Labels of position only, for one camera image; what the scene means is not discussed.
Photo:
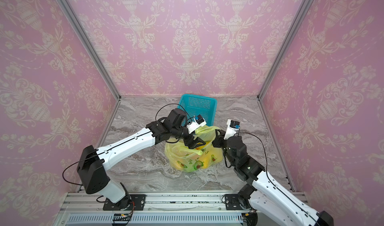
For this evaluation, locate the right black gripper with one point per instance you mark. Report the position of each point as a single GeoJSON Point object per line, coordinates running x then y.
{"type": "Point", "coordinates": [220, 140]}

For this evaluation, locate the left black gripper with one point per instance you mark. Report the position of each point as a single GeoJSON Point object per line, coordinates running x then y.
{"type": "Point", "coordinates": [193, 143]}

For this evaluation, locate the yellow-green plastic bag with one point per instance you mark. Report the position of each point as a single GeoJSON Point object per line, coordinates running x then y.
{"type": "Point", "coordinates": [188, 160]}

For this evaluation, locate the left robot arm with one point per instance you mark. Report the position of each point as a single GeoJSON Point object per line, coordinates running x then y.
{"type": "Point", "coordinates": [94, 163]}

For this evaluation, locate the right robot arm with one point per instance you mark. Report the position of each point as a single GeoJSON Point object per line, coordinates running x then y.
{"type": "Point", "coordinates": [262, 192]}

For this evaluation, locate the teal plastic basket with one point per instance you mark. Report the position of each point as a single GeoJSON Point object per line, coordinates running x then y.
{"type": "Point", "coordinates": [200, 105]}

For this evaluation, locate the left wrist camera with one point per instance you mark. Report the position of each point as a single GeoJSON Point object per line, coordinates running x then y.
{"type": "Point", "coordinates": [195, 123]}

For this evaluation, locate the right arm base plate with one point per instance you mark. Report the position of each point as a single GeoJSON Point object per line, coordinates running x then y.
{"type": "Point", "coordinates": [235, 202]}

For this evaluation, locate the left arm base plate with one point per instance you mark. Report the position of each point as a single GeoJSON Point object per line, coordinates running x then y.
{"type": "Point", "coordinates": [136, 202]}

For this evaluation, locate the aluminium front rail frame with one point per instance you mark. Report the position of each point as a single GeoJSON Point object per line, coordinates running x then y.
{"type": "Point", "coordinates": [161, 209]}

